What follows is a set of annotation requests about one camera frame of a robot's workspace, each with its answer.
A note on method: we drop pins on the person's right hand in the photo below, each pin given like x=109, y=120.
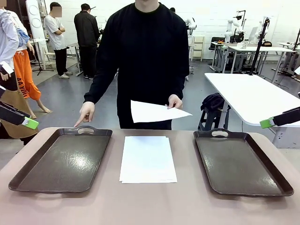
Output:
x=87, y=111

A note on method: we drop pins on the black left wrist mount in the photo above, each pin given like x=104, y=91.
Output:
x=8, y=82

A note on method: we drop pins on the black cloth bundle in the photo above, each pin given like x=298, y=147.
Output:
x=214, y=100

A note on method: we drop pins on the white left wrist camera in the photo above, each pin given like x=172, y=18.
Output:
x=7, y=68

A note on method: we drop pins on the man in black jacket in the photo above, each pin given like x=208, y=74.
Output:
x=86, y=30

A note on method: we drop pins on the mannequin in brown apron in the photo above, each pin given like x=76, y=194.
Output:
x=7, y=35

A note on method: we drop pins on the black office chair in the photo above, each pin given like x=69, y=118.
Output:
x=218, y=39

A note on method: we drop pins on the white A4 paper sheet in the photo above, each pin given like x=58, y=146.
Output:
x=152, y=113
x=147, y=159

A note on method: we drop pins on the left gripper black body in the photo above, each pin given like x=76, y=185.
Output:
x=4, y=111

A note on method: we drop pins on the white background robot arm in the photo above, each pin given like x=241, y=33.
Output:
x=229, y=35
x=191, y=23

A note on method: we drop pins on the person in black sweater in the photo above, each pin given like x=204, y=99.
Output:
x=145, y=58

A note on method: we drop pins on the man in white T-shirt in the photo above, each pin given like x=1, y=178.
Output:
x=55, y=35

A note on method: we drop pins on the white patterned bag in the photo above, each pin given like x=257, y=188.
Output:
x=243, y=45

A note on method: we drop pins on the grey computer monitor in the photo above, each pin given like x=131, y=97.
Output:
x=253, y=34

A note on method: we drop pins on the person's left hand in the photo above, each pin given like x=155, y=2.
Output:
x=175, y=102

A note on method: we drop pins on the brown plastic serving tray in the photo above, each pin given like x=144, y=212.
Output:
x=58, y=159
x=236, y=164

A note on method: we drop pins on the black tripod pole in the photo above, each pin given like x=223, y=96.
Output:
x=259, y=48

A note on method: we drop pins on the person's right forearm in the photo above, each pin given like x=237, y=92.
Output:
x=93, y=91

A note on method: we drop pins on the long white background desk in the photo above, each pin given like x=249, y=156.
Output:
x=269, y=48

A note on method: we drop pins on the large white table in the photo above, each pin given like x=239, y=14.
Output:
x=253, y=98

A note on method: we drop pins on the black step stool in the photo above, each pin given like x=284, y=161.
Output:
x=211, y=119

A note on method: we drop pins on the white drawer shelf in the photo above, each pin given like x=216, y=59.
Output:
x=198, y=47

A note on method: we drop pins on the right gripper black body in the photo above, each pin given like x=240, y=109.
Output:
x=294, y=116

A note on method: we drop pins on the white wooden chair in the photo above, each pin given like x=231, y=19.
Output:
x=48, y=56

